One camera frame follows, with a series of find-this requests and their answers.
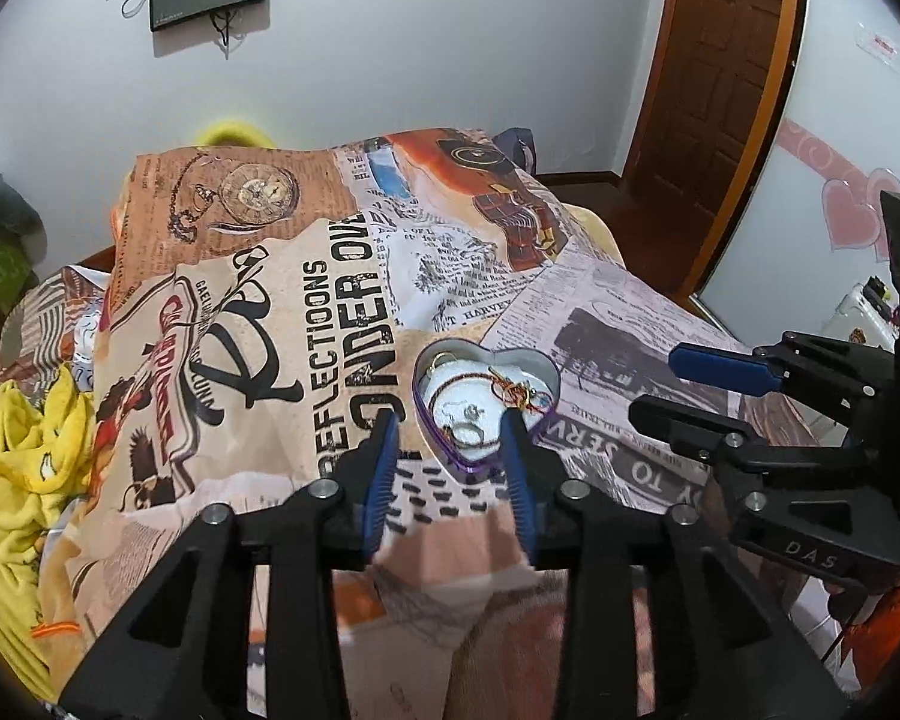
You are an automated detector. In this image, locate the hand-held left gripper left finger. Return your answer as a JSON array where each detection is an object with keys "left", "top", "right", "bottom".
[{"left": 60, "top": 411, "right": 402, "bottom": 720}]

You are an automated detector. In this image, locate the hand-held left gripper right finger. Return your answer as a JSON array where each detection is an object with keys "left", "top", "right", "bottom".
[{"left": 499, "top": 409, "right": 848, "bottom": 720}]

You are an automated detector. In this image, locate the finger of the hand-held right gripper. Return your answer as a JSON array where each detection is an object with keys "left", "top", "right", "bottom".
[
  {"left": 627, "top": 394, "right": 872, "bottom": 486},
  {"left": 666, "top": 328, "right": 899, "bottom": 422}
]

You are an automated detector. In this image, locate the purple heart-shaped tin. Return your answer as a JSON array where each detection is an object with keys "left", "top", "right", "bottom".
[{"left": 411, "top": 340, "right": 562, "bottom": 475}]

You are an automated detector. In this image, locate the thin brown cord bracelet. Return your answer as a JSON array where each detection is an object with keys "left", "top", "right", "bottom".
[{"left": 424, "top": 369, "right": 500, "bottom": 432}]

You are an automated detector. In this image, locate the person's right forearm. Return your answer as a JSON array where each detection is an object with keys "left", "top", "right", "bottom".
[{"left": 844, "top": 566, "right": 900, "bottom": 695}]

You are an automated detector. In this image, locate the white box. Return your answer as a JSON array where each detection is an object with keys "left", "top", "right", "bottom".
[{"left": 831, "top": 281, "right": 900, "bottom": 350}]

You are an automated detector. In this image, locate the newspaper print blanket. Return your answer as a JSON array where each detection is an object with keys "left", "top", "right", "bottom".
[{"left": 0, "top": 127, "right": 856, "bottom": 720}]

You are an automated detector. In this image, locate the white heart-print wardrobe door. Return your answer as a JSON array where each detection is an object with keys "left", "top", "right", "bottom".
[{"left": 696, "top": 0, "right": 900, "bottom": 362}]

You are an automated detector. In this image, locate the brown wooden door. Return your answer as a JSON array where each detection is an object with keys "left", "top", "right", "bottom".
[{"left": 621, "top": 0, "right": 790, "bottom": 224}]

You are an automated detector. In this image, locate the dark blue bag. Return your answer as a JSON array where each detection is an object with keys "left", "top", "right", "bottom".
[{"left": 492, "top": 127, "right": 539, "bottom": 175}]

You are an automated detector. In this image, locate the yellow cloth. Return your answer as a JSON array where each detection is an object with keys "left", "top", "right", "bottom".
[{"left": 0, "top": 364, "right": 100, "bottom": 700}]

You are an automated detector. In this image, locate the white red label sticker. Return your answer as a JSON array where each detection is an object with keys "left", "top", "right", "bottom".
[{"left": 853, "top": 21, "right": 900, "bottom": 74}]

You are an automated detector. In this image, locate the yellow round cushion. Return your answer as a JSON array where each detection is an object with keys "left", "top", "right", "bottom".
[{"left": 193, "top": 115, "right": 280, "bottom": 152}]

